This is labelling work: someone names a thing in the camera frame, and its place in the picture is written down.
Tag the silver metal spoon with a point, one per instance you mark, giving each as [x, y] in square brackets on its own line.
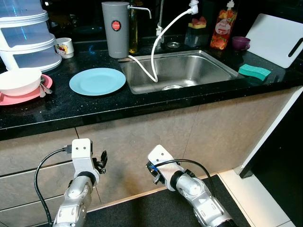
[48, 89]
[41, 92]

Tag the black floor mat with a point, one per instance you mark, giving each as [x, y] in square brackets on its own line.
[142, 213]

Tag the grey water filter canister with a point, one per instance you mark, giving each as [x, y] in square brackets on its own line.
[116, 42]

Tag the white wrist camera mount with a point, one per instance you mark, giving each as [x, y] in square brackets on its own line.
[81, 151]
[161, 156]

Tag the yellow oil bottle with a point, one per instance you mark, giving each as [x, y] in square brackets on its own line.
[133, 35]

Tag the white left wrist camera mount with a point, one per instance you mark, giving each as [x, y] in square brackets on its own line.
[81, 151]

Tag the white tiered food container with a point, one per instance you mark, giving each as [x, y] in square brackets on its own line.
[26, 35]

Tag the white printed mug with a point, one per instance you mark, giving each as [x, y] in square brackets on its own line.
[65, 47]

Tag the purple cup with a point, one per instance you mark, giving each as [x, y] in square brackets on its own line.
[239, 43]

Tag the green sponge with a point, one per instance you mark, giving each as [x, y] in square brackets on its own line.
[253, 71]

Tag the pink plate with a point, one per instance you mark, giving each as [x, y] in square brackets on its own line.
[14, 100]

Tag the metal sink drain strainer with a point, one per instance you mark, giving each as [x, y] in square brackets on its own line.
[173, 87]

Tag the peach dish soap bottle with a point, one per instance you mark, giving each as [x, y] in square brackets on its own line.
[222, 28]

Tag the chrome sink faucet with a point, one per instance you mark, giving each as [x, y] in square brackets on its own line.
[159, 30]

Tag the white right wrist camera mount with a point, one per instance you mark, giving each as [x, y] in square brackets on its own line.
[161, 156]

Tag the clear sponge holder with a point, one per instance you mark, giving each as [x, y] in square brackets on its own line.
[196, 39]

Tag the chrome filter spout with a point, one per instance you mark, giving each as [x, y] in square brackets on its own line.
[142, 8]

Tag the white cabinet end panel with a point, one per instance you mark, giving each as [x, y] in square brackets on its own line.
[269, 134]

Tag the beige cabinet drawer front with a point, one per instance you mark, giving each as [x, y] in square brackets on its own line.
[28, 153]
[19, 189]

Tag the red and yellow sponge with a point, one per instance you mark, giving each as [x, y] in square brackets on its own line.
[198, 22]

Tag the stainless steel sink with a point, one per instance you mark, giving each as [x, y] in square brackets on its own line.
[189, 68]

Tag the white cutting board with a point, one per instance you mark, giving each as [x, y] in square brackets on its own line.
[272, 40]

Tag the chrome tap hole cover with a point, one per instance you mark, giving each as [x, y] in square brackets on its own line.
[173, 45]

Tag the light blue plate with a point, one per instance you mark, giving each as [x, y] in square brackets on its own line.
[97, 81]

